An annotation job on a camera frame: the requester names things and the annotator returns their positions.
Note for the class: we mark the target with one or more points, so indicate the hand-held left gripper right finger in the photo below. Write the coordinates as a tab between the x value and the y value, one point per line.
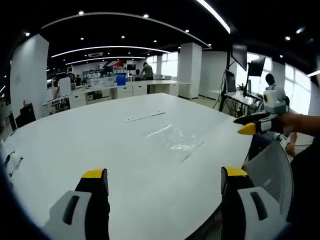
240	200

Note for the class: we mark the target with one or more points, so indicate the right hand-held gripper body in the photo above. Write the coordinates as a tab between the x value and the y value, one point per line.
273	101

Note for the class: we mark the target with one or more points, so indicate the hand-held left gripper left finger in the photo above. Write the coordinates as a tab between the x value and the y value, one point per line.
82	197

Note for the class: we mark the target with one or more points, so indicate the clear resealable plastic bag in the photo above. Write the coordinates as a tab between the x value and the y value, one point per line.
172	140

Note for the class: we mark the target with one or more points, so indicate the person's right hand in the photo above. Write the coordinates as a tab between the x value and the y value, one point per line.
285	122

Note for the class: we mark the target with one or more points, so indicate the green potted plant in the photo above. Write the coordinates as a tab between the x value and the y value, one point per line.
241	87

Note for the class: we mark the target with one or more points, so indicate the black hanging monitor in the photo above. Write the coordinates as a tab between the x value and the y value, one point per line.
239	56
256	66

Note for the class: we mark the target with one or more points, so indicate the grey mesh office chair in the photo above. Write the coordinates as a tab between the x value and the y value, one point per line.
271	172

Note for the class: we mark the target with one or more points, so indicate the desktop monitor on stand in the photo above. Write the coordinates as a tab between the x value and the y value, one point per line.
230	82

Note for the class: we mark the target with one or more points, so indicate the black office chair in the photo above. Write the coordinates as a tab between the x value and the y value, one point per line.
25	114

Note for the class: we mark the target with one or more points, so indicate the white board on counter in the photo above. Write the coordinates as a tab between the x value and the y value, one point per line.
64	86

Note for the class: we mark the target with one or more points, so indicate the clear storage box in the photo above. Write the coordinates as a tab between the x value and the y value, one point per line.
102	82

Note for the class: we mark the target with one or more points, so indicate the white counter cabinets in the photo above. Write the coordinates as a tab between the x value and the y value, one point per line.
130	90

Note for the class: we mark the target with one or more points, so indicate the blue storage box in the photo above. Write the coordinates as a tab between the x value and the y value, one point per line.
120	80

